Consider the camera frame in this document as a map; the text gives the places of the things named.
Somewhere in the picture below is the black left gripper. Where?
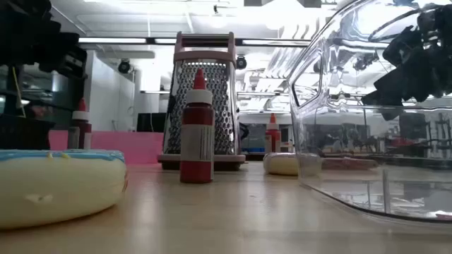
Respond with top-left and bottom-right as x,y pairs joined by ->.
0,0 -> 88,78

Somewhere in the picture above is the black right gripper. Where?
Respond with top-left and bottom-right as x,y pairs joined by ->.
361,4 -> 452,121

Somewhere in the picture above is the red food colouring bottle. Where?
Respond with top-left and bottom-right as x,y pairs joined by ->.
67,97 -> 93,150
179,68 -> 215,184

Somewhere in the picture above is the blue frosted toy donut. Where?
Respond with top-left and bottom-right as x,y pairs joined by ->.
0,148 -> 129,230

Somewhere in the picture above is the orange-red food colouring bottle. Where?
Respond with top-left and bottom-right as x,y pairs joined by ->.
264,112 -> 283,155

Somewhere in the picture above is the pink frosted toy donut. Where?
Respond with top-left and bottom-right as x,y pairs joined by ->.
262,152 -> 323,176

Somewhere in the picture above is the ceiling light strip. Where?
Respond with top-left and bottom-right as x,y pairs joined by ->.
78,37 -> 148,44
242,39 -> 311,47

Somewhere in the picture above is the black slotted plastic basket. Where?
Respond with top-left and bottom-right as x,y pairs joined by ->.
0,113 -> 57,151

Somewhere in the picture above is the pink plastic tray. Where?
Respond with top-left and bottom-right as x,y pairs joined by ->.
48,129 -> 165,165

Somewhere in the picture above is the black monitor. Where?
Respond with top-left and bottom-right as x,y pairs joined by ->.
136,112 -> 167,133

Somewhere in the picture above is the clear plastic container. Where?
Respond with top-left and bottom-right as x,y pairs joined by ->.
287,0 -> 452,225

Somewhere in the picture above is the pink steel box grater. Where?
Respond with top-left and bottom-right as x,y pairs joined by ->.
157,30 -> 247,172

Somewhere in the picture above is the yellow extension cable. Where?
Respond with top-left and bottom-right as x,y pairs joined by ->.
11,66 -> 28,118

